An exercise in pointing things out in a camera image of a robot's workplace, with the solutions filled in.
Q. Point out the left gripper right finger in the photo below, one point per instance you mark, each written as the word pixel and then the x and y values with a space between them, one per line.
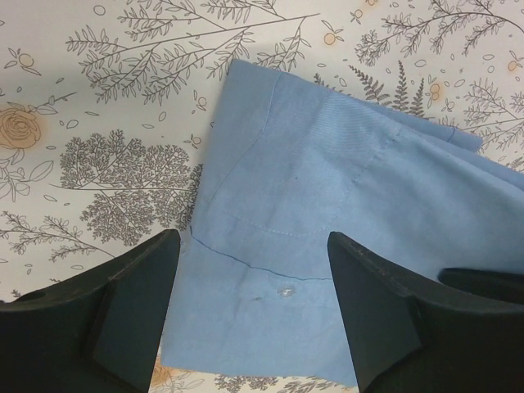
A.
pixel 460 333

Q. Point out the floral table mat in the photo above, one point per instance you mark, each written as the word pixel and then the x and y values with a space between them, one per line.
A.
pixel 107 107

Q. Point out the light blue long sleeve shirt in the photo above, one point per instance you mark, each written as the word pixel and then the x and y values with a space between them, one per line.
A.
pixel 287 163

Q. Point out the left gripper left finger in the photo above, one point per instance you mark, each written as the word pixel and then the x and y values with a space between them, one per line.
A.
pixel 98 331

